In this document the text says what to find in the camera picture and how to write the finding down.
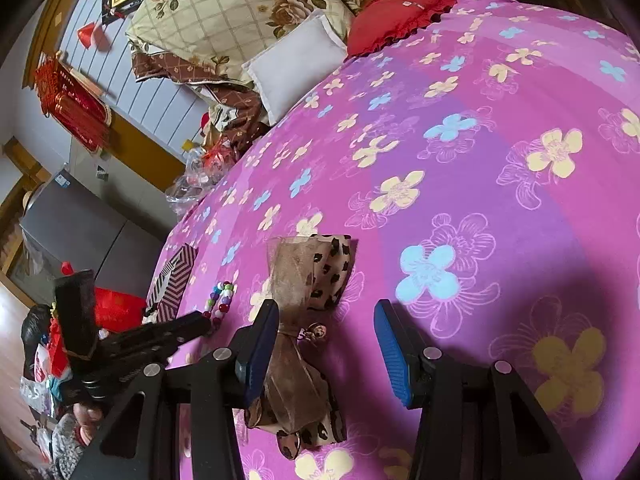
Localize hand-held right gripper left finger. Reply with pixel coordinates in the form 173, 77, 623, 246
67, 299, 281, 480

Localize clear plastic bags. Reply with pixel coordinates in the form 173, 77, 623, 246
165, 145, 236, 216

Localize brown patterned cloth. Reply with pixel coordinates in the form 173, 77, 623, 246
131, 50, 271, 156

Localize pink floral blanket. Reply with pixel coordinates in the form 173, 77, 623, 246
150, 0, 640, 480

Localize red wall hanging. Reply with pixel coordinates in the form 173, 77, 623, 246
34, 51, 113, 152

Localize colourful bead bracelet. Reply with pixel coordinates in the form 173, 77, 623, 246
202, 281, 238, 331

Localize white pillow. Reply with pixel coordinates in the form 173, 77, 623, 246
241, 8, 348, 126

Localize person's left hand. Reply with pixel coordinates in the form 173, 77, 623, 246
72, 402, 106, 446

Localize red frilled cushion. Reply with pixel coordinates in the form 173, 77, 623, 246
346, 0, 461, 57

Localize beige rose print quilt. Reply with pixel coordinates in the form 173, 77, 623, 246
125, 0, 401, 86

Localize grey refrigerator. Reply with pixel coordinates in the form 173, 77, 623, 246
20, 160, 168, 291

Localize brown leopard print bow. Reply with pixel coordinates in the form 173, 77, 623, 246
243, 234, 360, 461

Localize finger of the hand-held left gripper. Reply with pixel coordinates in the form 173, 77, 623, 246
112, 311, 212, 361

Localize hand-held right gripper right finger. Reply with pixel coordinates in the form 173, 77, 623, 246
373, 299, 583, 480

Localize striped gift box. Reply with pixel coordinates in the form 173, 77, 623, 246
144, 242, 199, 323

